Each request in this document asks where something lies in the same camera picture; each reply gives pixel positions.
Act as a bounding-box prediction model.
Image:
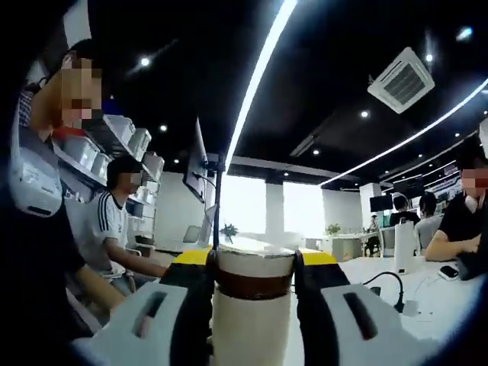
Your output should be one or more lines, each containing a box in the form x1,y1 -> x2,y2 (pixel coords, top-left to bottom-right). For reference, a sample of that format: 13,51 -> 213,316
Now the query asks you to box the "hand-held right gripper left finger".
72,249 -> 219,366

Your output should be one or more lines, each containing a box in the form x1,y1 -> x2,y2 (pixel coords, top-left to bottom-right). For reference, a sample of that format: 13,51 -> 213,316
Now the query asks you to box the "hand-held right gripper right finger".
291,249 -> 443,366

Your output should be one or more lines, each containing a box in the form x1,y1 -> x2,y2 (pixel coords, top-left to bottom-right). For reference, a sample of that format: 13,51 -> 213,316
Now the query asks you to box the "white water cup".
210,294 -> 294,366

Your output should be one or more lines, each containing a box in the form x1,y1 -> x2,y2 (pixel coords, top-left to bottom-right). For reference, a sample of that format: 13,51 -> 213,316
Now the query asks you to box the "white brown cup lid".
212,245 -> 299,300

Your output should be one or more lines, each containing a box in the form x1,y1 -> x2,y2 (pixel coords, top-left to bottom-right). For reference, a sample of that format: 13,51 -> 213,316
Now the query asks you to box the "white charger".
401,299 -> 421,317

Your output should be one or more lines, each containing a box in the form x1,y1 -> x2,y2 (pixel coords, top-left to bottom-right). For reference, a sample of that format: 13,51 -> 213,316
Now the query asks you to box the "silver laptop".
197,203 -> 219,249

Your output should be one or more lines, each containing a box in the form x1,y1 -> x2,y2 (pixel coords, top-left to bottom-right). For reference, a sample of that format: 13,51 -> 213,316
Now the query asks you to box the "green potted plant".
220,223 -> 239,244

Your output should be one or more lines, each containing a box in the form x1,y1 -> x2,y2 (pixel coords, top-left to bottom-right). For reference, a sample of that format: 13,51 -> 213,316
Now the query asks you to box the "tall white appliance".
393,221 -> 417,275

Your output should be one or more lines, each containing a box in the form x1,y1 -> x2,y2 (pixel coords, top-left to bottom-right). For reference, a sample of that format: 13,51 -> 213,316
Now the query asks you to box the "person's black shirt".
0,205 -> 89,346

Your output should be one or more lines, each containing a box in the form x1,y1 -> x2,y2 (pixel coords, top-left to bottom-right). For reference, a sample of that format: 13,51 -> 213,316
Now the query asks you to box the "black monitor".
182,117 -> 209,204

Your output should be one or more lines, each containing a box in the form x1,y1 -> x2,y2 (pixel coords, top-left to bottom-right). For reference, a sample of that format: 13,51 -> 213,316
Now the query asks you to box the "shelf rack with bins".
52,113 -> 165,246

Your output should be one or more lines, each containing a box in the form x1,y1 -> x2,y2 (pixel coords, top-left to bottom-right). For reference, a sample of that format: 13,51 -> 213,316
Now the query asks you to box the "white chest device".
8,125 -> 64,218

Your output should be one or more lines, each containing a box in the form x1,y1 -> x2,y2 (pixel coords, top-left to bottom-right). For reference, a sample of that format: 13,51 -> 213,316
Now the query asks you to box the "long ceiling light strip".
223,0 -> 299,172

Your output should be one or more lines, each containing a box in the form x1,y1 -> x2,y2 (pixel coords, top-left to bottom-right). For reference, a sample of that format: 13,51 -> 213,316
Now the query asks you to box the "ceiling air conditioner vent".
367,46 -> 436,115

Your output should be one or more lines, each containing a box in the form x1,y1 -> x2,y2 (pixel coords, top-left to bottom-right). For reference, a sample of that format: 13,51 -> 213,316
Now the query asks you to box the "black plug cable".
361,271 -> 406,314

